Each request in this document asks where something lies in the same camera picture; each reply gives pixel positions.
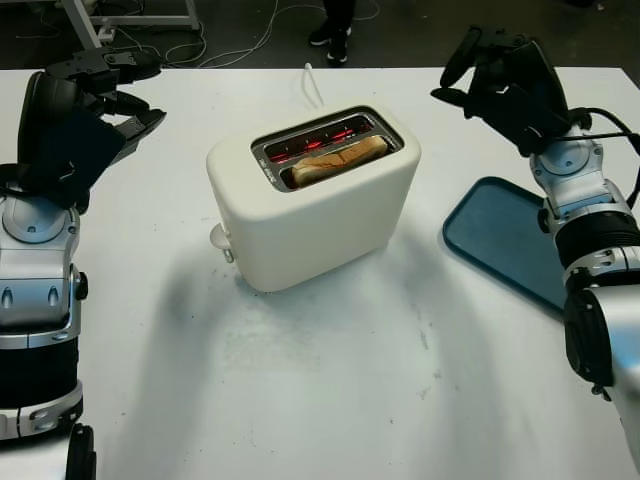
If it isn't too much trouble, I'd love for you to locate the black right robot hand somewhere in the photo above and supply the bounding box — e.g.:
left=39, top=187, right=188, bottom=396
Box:
left=430, top=25, right=575, bottom=157

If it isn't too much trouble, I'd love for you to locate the toasted bread slice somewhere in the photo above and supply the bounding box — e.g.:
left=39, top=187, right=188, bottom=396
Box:
left=291, top=137, right=390, bottom=190

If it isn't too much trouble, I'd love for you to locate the white toaster power cord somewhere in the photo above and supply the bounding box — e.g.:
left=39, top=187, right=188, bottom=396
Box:
left=301, top=63, right=325, bottom=109

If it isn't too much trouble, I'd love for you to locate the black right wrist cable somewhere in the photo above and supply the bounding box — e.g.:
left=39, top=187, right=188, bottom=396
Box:
left=542, top=107, right=640, bottom=204

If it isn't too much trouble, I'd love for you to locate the white two-slot toaster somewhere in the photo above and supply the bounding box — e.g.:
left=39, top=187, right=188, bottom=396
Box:
left=205, top=104, right=423, bottom=294

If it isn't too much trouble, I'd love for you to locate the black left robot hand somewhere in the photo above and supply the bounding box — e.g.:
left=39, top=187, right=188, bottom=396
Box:
left=17, top=48, right=167, bottom=169

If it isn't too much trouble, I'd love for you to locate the white floor cable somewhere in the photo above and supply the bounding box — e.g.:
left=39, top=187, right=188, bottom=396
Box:
left=163, top=0, right=282, bottom=70

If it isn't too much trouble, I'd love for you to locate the white metal cart frame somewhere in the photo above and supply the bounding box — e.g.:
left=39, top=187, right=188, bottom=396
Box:
left=54, top=0, right=201, bottom=42

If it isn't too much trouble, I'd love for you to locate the person in dark clothes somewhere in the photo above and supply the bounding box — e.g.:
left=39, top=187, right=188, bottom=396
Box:
left=308, top=0, right=357, bottom=64

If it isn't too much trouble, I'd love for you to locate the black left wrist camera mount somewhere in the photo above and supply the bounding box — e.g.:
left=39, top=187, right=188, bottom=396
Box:
left=9, top=107, right=127, bottom=212

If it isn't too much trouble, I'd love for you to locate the blue plastic tray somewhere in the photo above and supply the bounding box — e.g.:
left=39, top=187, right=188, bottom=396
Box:
left=442, top=175, right=570, bottom=315

